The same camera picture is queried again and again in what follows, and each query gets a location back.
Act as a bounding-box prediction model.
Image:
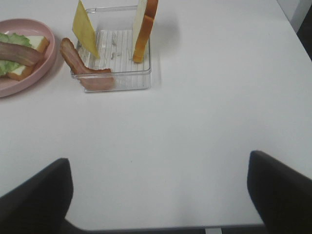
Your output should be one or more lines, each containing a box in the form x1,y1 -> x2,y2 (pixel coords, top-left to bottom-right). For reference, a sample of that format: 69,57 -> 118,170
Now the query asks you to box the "green lettuce leaf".
0,33 -> 34,76

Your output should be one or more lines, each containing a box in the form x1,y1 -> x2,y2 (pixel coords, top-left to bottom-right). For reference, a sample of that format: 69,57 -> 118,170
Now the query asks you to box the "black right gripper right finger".
247,151 -> 312,234

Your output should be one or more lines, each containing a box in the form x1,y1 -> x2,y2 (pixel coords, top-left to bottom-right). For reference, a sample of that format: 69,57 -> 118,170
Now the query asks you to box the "bacon strip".
60,38 -> 115,91
0,42 -> 44,66

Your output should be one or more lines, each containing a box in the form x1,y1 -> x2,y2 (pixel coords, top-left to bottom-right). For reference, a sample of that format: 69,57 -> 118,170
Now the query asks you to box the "pink round plate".
0,19 -> 57,97

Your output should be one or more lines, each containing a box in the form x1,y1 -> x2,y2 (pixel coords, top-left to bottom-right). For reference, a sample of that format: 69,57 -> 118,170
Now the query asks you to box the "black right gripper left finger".
0,158 -> 84,234

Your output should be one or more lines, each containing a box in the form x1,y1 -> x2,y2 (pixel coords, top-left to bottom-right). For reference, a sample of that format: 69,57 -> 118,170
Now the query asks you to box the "white bread slice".
0,33 -> 50,81
132,0 -> 158,63

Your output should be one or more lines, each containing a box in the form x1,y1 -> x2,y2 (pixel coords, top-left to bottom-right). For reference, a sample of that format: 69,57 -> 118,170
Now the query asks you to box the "yellow cheese slice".
72,0 -> 99,59

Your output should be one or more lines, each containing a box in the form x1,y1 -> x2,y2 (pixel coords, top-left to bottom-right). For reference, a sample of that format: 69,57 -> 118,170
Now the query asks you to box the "clear right plastic tray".
71,5 -> 151,93

